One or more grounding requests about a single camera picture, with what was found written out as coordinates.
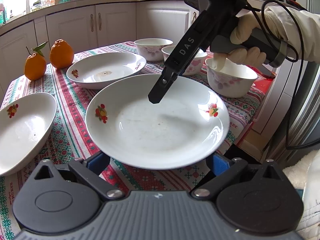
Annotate bumpy orange without leaf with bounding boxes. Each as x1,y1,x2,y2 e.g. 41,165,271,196
49,39,74,69

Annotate red lidded pot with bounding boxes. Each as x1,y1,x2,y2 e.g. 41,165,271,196
278,0,307,11

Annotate red drink carton box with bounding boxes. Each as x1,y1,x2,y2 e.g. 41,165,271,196
248,66,276,95

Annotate white plate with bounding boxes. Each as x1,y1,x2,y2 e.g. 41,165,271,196
1,93,57,176
85,74,229,170
66,52,146,89

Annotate white sleeved right forearm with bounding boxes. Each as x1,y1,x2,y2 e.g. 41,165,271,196
264,6,319,63

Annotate white floral bowl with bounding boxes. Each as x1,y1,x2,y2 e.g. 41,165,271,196
134,38,173,62
162,46,208,76
205,58,258,98

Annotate right gloved hand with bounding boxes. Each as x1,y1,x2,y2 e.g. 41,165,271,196
213,11,270,71

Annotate orange with leaf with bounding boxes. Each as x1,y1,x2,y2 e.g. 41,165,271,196
24,42,48,81

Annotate white kitchen cabinets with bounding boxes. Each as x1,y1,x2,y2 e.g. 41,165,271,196
0,0,301,136

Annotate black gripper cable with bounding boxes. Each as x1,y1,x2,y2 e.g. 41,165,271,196
260,0,320,151

